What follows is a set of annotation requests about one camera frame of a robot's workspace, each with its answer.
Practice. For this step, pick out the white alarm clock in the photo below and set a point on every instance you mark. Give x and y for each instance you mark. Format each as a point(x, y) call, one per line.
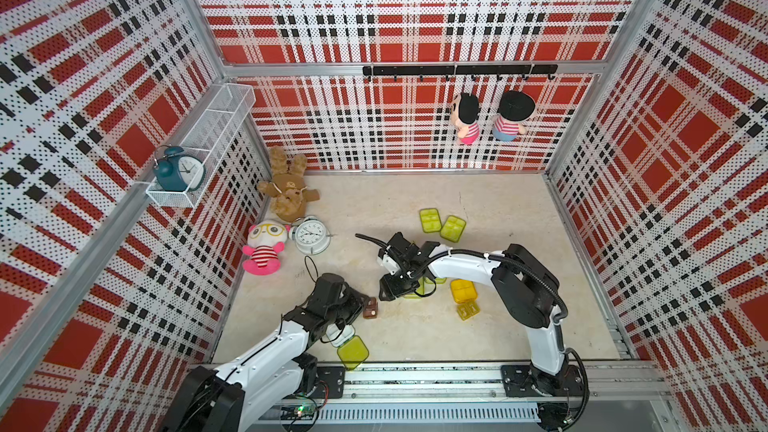
point(310, 236)

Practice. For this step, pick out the teal alarm clock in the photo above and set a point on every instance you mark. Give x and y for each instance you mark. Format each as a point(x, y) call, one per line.
point(177, 171)

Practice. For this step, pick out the small yellow transparent pillbox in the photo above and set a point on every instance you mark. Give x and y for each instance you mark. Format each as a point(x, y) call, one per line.
point(467, 310)

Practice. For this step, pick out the green pillbox white tray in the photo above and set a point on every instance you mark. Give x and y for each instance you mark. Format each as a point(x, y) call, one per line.
point(453, 228)

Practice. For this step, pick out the small brown pillbox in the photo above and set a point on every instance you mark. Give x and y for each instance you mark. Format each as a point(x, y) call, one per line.
point(370, 310)

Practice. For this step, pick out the white wire shelf basket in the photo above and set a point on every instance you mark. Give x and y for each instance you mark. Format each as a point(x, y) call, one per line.
point(212, 132)

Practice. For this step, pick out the brown teddy bear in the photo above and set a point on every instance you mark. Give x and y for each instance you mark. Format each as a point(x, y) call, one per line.
point(287, 188)

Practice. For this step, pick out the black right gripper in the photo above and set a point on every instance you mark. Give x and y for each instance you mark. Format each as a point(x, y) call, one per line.
point(390, 290)

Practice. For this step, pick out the blue dressed hanging doll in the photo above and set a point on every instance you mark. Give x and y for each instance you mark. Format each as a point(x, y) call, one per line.
point(514, 108)

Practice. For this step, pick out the pink dressed hanging doll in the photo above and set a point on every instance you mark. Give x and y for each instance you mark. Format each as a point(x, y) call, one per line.
point(464, 116)

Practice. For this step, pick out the open green pillbox front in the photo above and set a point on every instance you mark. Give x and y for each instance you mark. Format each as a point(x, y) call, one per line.
point(350, 348)

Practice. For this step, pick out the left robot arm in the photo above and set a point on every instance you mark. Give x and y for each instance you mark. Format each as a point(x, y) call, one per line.
point(258, 360)

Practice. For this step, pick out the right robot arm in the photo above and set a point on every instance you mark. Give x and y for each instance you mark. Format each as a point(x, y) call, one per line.
point(529, 292)

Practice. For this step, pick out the black hook rail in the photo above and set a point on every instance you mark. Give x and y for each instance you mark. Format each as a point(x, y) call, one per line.
point(420, 71)

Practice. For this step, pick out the pink owl plush toy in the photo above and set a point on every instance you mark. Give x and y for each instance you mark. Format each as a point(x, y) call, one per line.
point(265, 241)

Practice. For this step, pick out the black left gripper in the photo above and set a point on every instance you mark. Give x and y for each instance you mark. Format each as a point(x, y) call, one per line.
point(353, 295)

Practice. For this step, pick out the metal base rail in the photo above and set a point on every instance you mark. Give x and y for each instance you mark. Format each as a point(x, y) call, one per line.
point(599, 395)

